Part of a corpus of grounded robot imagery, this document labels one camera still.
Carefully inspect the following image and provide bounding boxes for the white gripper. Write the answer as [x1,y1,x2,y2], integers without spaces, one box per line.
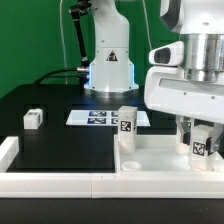
[144,41,224,155]

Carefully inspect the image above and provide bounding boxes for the white square table top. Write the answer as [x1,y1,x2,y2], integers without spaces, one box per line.
[113,133,224,174]

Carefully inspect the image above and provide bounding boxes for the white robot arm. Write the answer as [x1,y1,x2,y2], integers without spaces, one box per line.
[85,0,224,155]

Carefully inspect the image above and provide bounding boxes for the white sheet with AprilTags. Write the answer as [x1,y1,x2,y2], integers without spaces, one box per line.
[66,110,151,128]

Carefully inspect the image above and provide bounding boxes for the white U-shaped obstacle fence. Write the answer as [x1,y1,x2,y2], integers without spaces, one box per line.
[0,137,224,198]

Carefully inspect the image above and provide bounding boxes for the black cable bundle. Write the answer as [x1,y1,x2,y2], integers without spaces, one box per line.
[32,67,90,85]

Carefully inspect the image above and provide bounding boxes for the white hanging cable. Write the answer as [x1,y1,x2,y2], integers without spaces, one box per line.
[59,0,69,86]

